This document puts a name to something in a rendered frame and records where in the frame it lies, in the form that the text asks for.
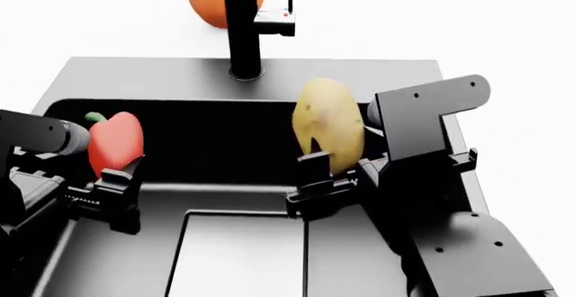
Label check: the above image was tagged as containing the left wrist camera cylinder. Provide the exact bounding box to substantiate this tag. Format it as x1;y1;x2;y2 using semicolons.
0;108;92;157

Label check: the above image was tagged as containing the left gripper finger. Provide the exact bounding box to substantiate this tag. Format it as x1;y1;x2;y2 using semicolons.
7;166;68;211
93;154;146;195

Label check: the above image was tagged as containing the dark grey kitchen sink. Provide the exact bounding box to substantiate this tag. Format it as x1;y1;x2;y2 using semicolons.
0;57;492;297

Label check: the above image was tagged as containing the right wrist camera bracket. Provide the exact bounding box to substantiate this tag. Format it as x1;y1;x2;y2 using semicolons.
365;73;491;164

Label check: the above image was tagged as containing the black kitchen faucet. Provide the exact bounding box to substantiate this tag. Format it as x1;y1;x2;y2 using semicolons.
222;0;297;83

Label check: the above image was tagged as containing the yellow potato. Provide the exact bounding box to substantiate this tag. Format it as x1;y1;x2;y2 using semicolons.
292;76;366;176

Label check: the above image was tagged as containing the orange rounded cutting board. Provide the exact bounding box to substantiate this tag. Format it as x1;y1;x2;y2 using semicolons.
179;0;269;30

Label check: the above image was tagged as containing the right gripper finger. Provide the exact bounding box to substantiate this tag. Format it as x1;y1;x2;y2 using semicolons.
356;156;391;190
296;150;335;194

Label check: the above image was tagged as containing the red bell pepper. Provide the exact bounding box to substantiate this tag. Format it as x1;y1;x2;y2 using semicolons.
85;111;146;180

